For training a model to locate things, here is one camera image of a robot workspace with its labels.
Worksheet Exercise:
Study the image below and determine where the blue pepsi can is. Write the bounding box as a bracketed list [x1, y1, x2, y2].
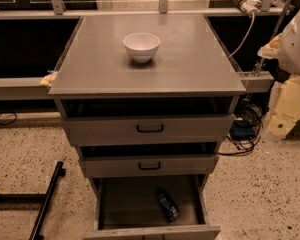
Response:
[157, 192, 180, 222]

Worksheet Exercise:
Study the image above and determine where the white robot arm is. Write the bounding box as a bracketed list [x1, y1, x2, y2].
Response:
[258, 10, 300, 138]

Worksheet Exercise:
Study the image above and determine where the grey drawer cabinet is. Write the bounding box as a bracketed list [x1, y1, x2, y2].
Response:
[48, 13, 247, 240]

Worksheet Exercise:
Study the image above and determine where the grey top drawer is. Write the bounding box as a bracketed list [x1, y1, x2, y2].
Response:
[63, 97, 234, 146]

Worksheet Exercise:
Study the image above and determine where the grey drawer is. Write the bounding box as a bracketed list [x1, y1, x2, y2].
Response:
[83, 175, 220, 240]
[63, 97, 234, 146]
[79, 142, 219, 178]

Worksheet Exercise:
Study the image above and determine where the grey middle drawer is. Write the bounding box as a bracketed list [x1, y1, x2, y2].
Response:
[79, 142, 219, 178]

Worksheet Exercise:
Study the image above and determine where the grey bottom drawer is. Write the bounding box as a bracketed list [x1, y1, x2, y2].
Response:
[83, 175, 220, 240]

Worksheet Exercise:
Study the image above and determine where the white ceramic bowl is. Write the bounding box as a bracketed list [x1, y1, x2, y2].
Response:
[123, 33, 160, 63]

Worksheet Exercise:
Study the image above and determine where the blue box on floor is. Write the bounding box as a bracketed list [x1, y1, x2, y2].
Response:
[230, 120, 255, 140]

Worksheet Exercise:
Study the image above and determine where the yellow tape scrap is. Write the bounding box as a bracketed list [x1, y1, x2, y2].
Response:
[40, 71, 58, 88]

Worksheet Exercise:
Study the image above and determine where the metal diagonal rod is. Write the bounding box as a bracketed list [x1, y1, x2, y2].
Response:
[252, 0, 292, 77]

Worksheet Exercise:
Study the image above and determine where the white power strip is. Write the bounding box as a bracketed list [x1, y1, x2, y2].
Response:
[232, 0, 260, 16]

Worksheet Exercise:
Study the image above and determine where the black metal floor stand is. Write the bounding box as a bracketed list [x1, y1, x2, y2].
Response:
[0, 161, 66, 240]

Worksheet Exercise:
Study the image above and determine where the black top drawer handle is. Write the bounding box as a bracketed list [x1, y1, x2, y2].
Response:
[136, 124, 165, 134]

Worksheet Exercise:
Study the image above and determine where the black drawer handle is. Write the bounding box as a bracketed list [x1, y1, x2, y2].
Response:
[138, 162, 161, 171]
[136, 124, 165, 134]

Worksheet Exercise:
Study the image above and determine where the black middle drawer handle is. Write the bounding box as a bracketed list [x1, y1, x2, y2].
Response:
[138, 162, 161, 171]

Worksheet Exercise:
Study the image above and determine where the black cable bundle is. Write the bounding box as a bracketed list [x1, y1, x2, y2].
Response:
[218, 102, 264, 157]

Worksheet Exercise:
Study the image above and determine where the grey horizontal rail beam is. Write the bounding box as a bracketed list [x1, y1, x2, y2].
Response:
[0, 77, 50, 101]

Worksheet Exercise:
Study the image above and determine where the white power cable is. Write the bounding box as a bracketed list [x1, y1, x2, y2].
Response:
[227, 11, 256, 59]

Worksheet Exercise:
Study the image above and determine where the black cable on floor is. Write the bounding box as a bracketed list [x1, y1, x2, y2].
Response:
[0, 112, 18, 126]

